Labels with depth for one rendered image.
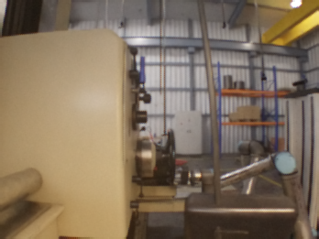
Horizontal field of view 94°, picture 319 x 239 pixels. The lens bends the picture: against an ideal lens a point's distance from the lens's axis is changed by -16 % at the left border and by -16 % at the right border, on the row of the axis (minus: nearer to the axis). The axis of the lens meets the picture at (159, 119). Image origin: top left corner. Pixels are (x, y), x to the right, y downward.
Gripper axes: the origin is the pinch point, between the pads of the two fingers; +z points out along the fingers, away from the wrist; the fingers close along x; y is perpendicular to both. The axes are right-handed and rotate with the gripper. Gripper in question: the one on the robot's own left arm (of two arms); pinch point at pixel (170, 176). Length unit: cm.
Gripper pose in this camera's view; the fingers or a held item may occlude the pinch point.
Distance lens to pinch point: 131.0
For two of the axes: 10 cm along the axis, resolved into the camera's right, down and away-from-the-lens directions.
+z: -10.0, 0.0, -0.3
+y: -0.3, -3.6, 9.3
